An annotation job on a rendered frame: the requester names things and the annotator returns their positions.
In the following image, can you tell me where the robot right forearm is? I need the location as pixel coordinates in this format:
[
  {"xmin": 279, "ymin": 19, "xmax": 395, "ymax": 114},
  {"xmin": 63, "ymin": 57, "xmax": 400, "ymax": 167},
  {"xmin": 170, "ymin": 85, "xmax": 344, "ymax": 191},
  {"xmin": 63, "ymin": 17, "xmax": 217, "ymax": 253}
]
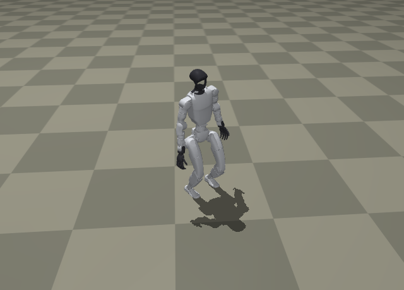
[{"xmin": 176, "ymin": 123, "xmax": 186, "ymax": 152}]

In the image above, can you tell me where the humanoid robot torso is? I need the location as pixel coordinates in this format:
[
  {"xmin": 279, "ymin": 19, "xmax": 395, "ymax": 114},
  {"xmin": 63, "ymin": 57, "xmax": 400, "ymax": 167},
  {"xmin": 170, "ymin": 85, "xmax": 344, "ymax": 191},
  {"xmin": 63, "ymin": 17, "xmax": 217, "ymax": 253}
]
[{"xmin": 186, "ymin": 86, "xmax": 213, "ymax": 143}]

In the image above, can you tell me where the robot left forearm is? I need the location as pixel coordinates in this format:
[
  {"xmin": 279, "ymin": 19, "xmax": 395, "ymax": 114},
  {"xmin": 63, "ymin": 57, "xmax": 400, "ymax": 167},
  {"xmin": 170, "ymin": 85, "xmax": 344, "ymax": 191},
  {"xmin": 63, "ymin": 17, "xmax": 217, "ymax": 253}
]
[{"xmin": 213, "ymin": 109, "xmax": 223, "ymax": 126}]

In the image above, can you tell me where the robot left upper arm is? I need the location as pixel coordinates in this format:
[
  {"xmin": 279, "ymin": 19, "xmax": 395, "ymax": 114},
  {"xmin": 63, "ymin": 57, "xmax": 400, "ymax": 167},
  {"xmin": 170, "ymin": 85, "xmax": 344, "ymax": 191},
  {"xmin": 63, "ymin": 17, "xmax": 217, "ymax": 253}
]
[{"xmin": 208, "ymin": 85, "xmax": 220, "ymax": 112}]

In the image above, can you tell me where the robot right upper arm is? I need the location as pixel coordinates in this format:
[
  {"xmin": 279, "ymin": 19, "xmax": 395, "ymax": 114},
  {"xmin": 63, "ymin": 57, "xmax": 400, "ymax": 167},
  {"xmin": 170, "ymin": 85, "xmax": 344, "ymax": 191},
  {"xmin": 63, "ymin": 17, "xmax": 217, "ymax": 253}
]
[{"xmin": 177, "ymin": 96, "xmax": 191, "ymax": 130}]

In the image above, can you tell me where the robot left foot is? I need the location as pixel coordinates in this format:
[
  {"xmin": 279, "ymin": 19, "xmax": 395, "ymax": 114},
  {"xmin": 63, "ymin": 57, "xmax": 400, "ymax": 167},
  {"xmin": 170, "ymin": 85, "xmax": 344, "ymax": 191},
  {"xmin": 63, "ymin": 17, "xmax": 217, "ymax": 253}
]
[{"xmin": 205, "ymin": 174, "xmax": 220, "ymax": 188}]

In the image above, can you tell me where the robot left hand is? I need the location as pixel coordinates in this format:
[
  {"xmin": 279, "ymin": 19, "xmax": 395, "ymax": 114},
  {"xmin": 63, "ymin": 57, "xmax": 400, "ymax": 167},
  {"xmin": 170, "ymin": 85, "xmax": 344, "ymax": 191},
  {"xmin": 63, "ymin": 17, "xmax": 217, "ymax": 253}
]
[{"xmin": 218, "ymin": 121, "xmax": 229, "ymax": 140}]

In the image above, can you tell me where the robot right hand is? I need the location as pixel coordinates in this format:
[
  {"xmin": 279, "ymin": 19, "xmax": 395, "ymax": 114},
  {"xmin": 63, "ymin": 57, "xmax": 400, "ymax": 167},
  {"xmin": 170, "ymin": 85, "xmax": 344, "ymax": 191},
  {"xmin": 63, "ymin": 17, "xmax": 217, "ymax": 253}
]
[{"xmin": 177, "ymin": 146, "xmax": 187, "ymax": 169}]

